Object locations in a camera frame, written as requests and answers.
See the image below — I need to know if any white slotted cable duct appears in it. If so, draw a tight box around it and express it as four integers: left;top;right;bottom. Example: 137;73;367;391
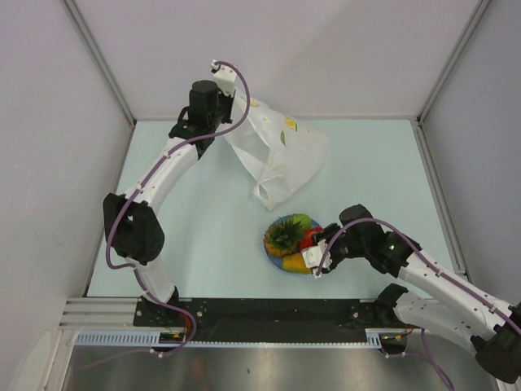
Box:
75;330;382;350

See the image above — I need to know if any green fake apple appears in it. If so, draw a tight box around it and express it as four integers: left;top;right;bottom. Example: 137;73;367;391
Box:
290;213;313;231

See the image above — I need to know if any red fake pepper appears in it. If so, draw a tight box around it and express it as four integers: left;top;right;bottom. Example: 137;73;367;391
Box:
303;226;322;240

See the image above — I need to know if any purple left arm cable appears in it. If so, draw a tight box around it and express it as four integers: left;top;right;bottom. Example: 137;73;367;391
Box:
104;60;250;327

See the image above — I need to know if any red fake strawberry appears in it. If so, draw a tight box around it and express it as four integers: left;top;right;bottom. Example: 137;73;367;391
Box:
300;237;313;251

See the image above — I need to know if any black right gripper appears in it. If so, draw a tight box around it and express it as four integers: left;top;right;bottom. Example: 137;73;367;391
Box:
311;223;367;274

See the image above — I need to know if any orange fake pineapple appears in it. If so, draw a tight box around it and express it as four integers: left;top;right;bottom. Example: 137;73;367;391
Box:
264;217;304;257

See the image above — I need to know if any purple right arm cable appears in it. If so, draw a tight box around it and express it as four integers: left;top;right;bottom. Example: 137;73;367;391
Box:
315;217;521;388

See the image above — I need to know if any aluminium frame rail front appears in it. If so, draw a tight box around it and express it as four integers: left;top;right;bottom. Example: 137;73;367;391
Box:
59;297;138;330

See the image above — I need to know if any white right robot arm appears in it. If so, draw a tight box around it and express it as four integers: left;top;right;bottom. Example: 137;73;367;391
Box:
311;204;520;384

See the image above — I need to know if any blue plastic plate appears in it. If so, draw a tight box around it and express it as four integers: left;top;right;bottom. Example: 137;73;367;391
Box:
265;214;320;272

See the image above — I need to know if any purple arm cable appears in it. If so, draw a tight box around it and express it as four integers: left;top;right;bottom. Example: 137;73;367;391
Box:
315;217;521;388
104;60;250;327

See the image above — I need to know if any white plastic bag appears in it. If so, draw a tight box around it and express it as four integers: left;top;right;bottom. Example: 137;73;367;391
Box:
225;91;329;210

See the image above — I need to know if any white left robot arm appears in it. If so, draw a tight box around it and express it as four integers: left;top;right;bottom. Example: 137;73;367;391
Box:
103;80;235;326

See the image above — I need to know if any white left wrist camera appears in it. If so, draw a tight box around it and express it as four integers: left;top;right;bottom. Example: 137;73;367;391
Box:
211;60;238;97

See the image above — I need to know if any yellow fake fruit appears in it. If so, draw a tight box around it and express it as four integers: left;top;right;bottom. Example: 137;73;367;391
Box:
282;253;312;275

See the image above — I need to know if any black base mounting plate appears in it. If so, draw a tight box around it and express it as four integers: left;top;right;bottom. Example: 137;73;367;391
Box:
133;297;414;341

